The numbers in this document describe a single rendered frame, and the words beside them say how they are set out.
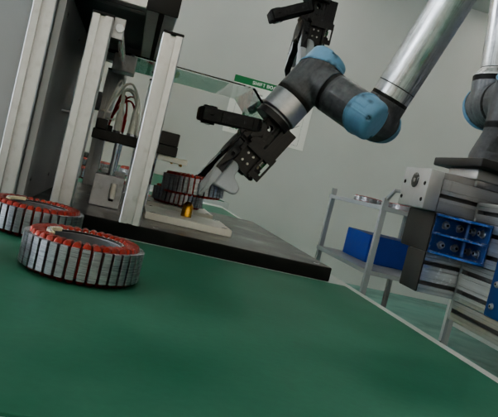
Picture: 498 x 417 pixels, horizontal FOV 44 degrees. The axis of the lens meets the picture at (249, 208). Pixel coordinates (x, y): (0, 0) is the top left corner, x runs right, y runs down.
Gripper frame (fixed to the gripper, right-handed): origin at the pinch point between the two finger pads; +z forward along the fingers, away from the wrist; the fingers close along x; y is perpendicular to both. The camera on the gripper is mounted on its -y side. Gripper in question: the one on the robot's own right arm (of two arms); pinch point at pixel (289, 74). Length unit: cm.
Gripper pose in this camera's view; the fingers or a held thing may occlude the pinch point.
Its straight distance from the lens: 157.2
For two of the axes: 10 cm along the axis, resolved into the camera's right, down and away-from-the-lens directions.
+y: 9.6, 2.3, 1.8
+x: -1.6, -0.9, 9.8
